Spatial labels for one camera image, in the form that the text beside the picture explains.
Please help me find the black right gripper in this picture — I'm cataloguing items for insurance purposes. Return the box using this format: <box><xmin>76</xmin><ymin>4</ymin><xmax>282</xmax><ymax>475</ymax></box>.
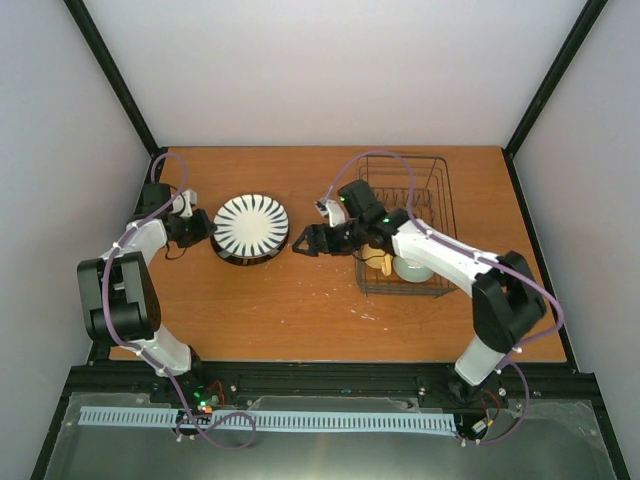
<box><xmin>292</xmin><ymin>218</ymin><xmax>365</xmax><ymax>257</ymax></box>

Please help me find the white plate with blue stripes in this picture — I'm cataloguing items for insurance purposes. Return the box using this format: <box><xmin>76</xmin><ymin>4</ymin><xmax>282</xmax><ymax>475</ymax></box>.
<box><xmin>212</xmin><ymin>193</ymin><xmax>290</xmax><ymax>257</ymax></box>

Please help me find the yellow ceramic mug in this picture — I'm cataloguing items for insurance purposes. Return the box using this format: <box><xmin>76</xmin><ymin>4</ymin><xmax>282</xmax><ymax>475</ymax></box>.
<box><xmin>361</xmin><ymin>245</ymin><xmax>393</xmax><ymax>277</ymax></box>

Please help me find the green patterned small bowl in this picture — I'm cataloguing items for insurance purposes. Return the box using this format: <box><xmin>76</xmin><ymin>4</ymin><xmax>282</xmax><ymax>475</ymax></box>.
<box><xmin>392</xmin><ymin>256</ymin><xmax>434</xmax><ymax>283</ymax></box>

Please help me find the dark wire dish rack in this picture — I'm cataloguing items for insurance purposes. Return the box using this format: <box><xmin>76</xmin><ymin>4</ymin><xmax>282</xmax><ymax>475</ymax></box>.
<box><xmin>355</xmin><ymin>153</ymin><xmax>457</xmax><ymax>298</ymax></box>

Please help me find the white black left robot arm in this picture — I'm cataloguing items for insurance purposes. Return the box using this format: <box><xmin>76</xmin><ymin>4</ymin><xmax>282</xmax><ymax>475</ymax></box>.
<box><xmin>77</xmin><ymin>183</ymin><xmax>215</xmax><ymax>403</ymax></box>

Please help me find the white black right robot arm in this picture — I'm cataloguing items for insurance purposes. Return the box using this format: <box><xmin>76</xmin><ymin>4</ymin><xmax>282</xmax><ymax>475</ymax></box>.
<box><xmin>292</xmin><ymin>180</ymin><xmax>547</xmax><ymax>396</ymax></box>

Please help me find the dark striped bottom plate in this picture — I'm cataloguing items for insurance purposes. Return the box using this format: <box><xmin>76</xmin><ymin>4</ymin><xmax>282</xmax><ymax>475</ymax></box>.
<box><xmin>210</xmin><ymin>235</ymin><xmax>289</xmax><ymax>267</ymax></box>

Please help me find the small green-lit circuit board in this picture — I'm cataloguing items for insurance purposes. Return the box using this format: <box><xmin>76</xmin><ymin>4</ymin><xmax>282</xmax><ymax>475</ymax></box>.
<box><xmin>197</xmin><ymin>394</ymin><xmax>225</xmax><ymax>414</ymax></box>

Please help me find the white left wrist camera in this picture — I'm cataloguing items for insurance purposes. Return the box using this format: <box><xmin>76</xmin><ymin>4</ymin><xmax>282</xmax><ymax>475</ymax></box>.
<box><xmin>171</xmin><ymin>189</ymin><xmax>197</xmax><ymax>218</ymax></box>

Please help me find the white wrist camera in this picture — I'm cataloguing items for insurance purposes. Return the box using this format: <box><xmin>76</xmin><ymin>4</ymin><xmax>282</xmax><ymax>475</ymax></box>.
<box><xmin>171</xmin><ymin>189</ymin><xmax>197</xmax><ymax>218</ymax></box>
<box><xmin>315</xmin><ymin>199</ymin><xmax>346</xmax><ymax>227</ymax></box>

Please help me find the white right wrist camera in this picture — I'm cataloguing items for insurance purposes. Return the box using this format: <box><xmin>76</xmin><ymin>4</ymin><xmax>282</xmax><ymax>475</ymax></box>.
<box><xmin>315</xmin><ymin>199</ymin><xmax>346</xmax><ymax>227</ymax></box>

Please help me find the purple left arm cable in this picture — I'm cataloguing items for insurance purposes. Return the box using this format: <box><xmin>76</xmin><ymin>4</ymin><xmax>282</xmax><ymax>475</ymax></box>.
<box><xmin>101</xmin><ymin>151</ymin><xmax>258</xmax><ymax>450</ymax></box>

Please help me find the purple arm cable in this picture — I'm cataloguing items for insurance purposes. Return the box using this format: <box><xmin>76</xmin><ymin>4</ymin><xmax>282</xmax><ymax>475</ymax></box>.
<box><xmin>324</xmin><ymin>150</ymin><xmax>565</xmax><ymax>447</ymax></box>
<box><xmin>101</xmin><ymin>151</ymin><xmax>258</xmax><ymax>450</ymax></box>

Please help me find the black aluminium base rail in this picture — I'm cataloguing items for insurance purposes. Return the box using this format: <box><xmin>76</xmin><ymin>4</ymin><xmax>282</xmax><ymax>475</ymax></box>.
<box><xmin>64</xmin><ymin>360</ymin><xmax>596</xmax><ymax>416</ymax></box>

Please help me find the light blue slotted cable duct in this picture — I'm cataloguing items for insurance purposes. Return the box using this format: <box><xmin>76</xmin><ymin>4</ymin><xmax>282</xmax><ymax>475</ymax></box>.
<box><xmin>77</xmin><ymin>406</ymin><xmax>456</xmax><ymax>436</ymax></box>

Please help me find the black left frame post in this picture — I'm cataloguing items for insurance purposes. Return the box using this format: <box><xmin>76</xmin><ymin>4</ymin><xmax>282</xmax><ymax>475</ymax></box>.
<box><xmin>63</xmin><ymin>0</ymin><xmax>160</xmax><ymax>157</ymax></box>

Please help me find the black frame post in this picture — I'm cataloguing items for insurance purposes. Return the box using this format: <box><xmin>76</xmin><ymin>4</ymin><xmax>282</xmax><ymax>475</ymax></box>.
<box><xmin>503</xmin><ymin>0</ymin><xmax>610</xmax><ymax>156</ymax></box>
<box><xmin>63</xmin><ymin>0</ymin><xmax>160</xmax><ymax>157</ymax></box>

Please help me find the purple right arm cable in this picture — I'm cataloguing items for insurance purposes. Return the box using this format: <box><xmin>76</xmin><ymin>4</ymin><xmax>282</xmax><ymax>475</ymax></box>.
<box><xmin>324</xmin><ymin>150</ymin><xmax>565</xmax><ymax>447</ymax></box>

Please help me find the black right frame post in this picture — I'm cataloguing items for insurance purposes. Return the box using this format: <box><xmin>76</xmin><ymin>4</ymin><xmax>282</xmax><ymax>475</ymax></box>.
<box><xmin>503</xmin><ymin>0</ymin><xmax>610</xmax><ymax>156</ymax></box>

